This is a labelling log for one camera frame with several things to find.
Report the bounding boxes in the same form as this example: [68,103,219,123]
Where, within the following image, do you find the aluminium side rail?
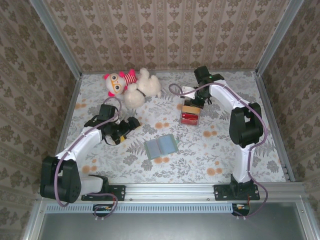
[253,71,297,183]
[46,73,84,185]

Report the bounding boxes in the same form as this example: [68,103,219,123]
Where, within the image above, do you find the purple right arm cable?
[168,81,269,221]

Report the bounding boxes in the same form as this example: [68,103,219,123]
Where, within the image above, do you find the aluminium frame post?
[28,0,84,80]
[254,0,306,76]

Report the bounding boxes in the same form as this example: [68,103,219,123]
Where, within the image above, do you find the green card holder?
[144,133,180,161]

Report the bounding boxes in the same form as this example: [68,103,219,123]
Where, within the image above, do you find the red card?
[180,113,200,125]

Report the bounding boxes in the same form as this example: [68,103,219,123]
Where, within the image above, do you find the clear plastic card box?
[179,99,202,126]

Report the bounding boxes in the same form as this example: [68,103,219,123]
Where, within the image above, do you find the slotted grey cable duct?
[45,202,251,215]

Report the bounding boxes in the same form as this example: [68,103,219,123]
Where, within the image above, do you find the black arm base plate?
[213,184,261,202]
[81,184,126,202]

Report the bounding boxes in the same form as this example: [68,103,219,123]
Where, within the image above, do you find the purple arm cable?
[53,97,123,222]
[168,81,269,221]

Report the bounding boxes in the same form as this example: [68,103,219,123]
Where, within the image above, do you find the white teddy bear plush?
[124,67,163,109]

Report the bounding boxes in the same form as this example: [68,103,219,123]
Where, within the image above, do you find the black cable port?
[92,203,117,218]
[231,202,251,217]

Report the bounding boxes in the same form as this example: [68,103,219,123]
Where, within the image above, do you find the pink white plush doll glasses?
[103,69,138,99]

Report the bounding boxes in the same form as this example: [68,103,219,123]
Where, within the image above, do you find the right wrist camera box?
[181,85,195,98]

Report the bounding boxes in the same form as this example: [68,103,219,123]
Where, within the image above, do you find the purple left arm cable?
[53,97,123,222]

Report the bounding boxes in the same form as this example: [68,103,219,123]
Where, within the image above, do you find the orange card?
[181,105,201,116]

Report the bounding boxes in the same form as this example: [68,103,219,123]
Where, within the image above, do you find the grey metal panel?
[37,202,311,240]

